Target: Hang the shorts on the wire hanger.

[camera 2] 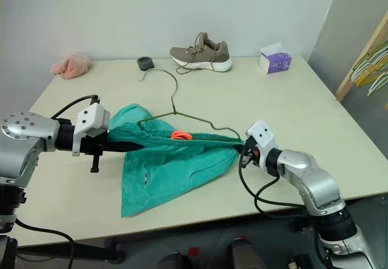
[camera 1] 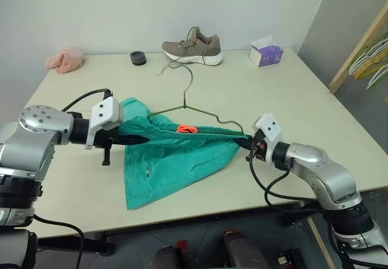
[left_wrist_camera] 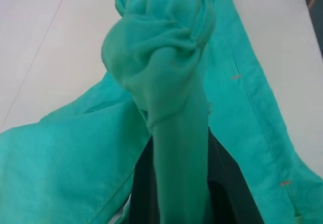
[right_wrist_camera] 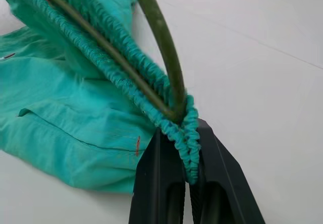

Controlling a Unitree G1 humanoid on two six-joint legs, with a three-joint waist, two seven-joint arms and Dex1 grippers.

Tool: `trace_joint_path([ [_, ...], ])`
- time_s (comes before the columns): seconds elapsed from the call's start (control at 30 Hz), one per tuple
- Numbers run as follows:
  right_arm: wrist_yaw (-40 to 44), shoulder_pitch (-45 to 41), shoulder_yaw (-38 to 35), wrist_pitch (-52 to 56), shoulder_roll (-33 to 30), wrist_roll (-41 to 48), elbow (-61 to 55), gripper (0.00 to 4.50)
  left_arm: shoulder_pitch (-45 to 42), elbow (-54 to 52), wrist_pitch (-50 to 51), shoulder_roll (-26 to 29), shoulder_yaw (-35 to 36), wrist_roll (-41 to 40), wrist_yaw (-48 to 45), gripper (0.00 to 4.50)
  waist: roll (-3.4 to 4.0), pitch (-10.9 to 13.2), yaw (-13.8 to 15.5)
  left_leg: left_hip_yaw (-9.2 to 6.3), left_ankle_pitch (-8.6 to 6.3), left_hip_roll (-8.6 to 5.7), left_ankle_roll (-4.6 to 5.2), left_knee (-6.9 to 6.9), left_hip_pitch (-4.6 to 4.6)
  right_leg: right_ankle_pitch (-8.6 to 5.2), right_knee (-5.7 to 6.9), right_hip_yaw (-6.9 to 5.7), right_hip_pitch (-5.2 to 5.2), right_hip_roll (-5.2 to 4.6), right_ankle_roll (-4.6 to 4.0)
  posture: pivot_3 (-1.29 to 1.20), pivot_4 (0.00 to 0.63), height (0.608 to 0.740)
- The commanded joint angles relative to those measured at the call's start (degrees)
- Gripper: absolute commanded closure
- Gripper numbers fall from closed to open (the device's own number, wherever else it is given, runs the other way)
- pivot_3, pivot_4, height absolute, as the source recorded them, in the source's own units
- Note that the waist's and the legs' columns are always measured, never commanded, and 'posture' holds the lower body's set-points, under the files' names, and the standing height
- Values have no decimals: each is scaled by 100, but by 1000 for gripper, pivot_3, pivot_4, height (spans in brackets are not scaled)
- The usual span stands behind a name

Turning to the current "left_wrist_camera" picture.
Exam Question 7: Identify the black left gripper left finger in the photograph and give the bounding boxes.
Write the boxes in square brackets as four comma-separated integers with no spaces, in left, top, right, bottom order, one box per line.
[128,134,164,224]

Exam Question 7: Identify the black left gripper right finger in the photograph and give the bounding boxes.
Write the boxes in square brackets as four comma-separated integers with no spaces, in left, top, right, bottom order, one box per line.
[206,130,258,224]

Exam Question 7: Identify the teal green shorts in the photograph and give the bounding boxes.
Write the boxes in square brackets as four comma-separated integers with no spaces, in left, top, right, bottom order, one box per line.
[0,0,323,224]

